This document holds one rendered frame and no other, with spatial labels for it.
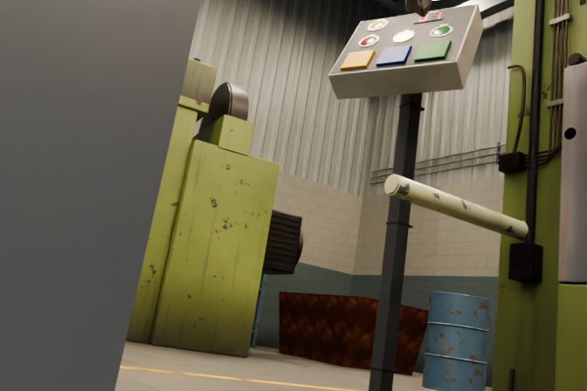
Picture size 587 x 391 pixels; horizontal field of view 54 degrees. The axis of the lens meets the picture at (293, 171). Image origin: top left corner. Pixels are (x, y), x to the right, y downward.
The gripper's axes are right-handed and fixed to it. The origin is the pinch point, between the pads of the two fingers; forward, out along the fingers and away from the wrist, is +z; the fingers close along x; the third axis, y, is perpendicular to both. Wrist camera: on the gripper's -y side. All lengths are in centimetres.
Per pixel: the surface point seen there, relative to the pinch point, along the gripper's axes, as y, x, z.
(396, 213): 28.5, -9.2, 39.2
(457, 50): 1.2, 6.0, 11.0
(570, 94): 16.3, 31.2, 15.5
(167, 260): -124, -344, 273
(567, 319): 55, 32, 38
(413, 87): 6.3, -5.0, 17.2
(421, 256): -470, -273, 663
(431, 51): 1.9, 0.2, 10.3
